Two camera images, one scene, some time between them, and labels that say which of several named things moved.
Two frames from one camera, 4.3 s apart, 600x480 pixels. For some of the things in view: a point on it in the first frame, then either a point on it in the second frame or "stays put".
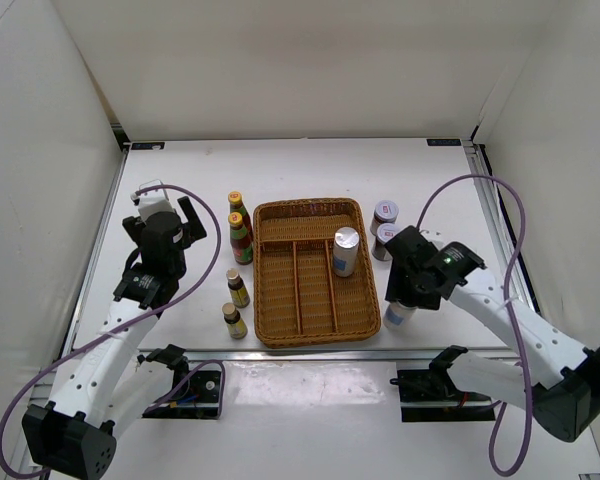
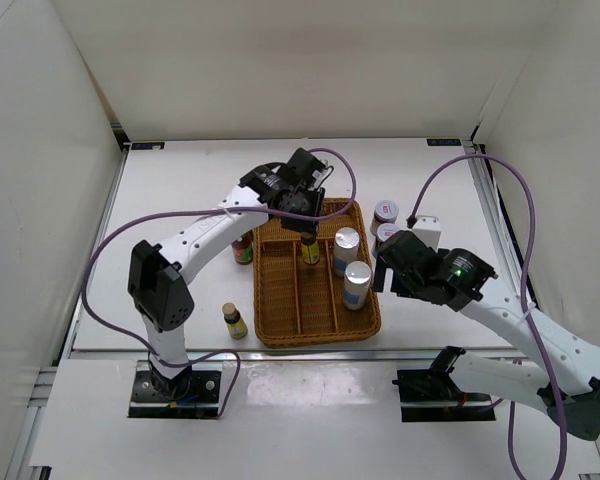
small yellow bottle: x=236 y=326 stays put
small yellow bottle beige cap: x=239 y=294 to x=310 y=248
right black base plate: x=432 y=395 stays put
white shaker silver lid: x=345 y=251 stays put
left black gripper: x=192 y=230 to x=300 y=225
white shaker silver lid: x=398 y=316 to x=356 y=283
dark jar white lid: x=385 y=211 stays put
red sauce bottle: x=240 y=239 stays put
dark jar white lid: x=384 y=232 stays put
